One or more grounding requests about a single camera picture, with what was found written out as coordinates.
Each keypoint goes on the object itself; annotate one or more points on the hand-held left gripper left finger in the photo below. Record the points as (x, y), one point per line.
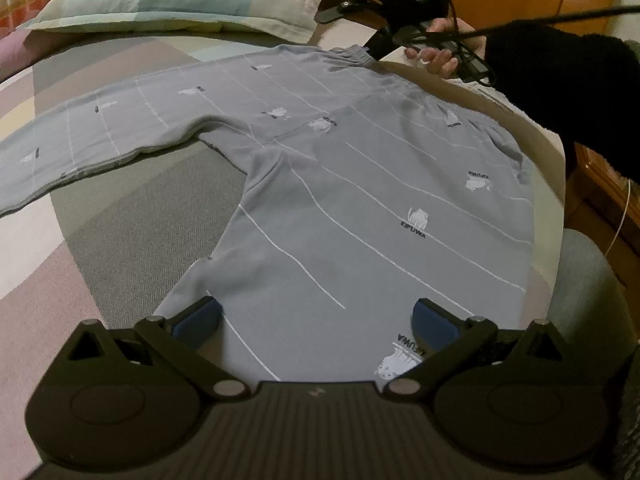
(197, 322)

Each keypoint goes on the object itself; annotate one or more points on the purple floral quilt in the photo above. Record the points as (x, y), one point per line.
(20, 55)

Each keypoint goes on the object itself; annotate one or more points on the grey striped sweatshirt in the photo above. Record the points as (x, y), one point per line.
(375, 185)

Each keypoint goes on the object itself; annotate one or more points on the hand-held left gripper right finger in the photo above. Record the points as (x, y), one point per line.
(432, 325)

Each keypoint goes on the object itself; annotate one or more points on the person's right hand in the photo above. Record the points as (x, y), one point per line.
(445, 62)

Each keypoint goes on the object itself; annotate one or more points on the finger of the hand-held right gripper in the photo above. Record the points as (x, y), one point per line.
(386, 44)
(345, 10)

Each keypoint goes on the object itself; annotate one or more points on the wooden nightstand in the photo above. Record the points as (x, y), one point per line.
(600, 210)

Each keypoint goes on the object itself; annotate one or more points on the person's right forearm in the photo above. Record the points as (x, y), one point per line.
(560, 85)

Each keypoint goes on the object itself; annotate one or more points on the person's leg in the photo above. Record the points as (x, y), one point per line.
(585, 285)

